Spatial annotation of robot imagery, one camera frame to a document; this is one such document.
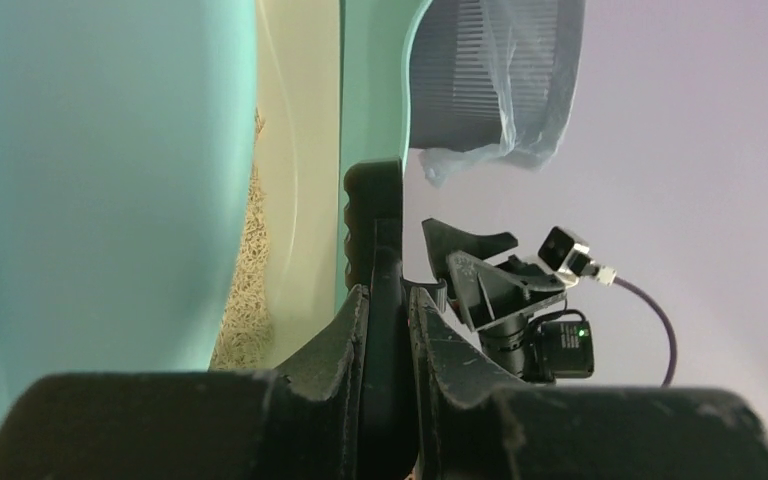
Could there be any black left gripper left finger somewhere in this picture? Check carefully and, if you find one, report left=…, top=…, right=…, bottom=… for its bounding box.
left=0, top=286, right=369, bottom=479

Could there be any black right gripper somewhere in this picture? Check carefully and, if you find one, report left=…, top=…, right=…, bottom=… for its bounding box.
left=421, top=218, right=567, bottom=332

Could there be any black slotted litter scoop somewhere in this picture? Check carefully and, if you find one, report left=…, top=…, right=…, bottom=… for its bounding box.
left=344, top=159, right=436, bottom=479

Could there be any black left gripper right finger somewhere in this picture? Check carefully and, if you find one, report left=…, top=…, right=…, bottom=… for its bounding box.
left=409, top=289, right=768, bottom=479

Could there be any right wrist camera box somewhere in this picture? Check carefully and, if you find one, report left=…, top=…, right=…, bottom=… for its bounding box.
left=537, top=226, right=617, bottom=288

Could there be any beige cat litter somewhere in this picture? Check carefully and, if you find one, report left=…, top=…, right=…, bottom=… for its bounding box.
left=208, top=109, right=275, bottom=371

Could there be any teal plastic litter box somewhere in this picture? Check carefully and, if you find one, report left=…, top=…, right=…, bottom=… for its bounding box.
left=0, top=1, right=428, bottom=425

